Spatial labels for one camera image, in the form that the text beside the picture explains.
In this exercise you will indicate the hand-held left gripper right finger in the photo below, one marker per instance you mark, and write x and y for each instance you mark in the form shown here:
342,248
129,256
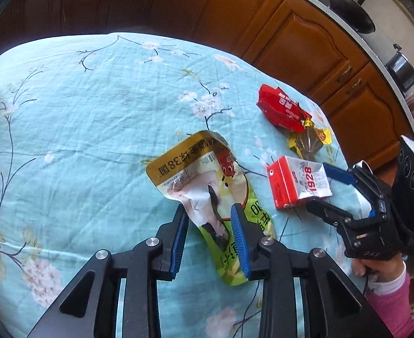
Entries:
240,243

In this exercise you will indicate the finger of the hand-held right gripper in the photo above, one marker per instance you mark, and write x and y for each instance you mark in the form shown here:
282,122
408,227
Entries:
328,213
337,174

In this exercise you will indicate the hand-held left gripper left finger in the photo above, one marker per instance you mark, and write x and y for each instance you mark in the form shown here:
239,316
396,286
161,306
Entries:
178,250

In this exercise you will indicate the red white drink carton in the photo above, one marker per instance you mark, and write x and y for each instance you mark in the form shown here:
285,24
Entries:
298,183

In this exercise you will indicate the green gold snack pouch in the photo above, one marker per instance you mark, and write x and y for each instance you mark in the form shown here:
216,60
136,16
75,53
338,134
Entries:
199,172

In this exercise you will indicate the person's right forearm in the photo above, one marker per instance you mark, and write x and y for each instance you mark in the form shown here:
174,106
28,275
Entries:
390,310

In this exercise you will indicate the person's right hand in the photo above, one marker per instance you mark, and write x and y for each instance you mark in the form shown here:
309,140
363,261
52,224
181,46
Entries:
379,271

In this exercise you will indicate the yellow brown wrapper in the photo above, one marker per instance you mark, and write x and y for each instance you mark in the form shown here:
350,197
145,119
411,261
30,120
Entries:
309,144

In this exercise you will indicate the red snack bag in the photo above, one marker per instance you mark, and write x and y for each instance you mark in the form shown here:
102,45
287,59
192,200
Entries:
281,107

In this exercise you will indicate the dark cooking pot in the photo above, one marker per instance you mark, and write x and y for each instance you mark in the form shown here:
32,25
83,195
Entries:
402,68

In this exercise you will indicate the pale kitchen countertop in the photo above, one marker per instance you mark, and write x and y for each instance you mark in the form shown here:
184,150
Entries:
365,47

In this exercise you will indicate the wooden lower cabinets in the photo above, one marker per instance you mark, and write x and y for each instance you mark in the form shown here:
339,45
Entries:
298,42

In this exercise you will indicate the floral turquoise tablecloth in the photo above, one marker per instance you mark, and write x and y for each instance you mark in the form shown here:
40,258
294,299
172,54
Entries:
87,130

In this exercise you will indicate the black wok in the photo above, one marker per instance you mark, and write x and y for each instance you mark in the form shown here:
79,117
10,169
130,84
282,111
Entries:
354,17

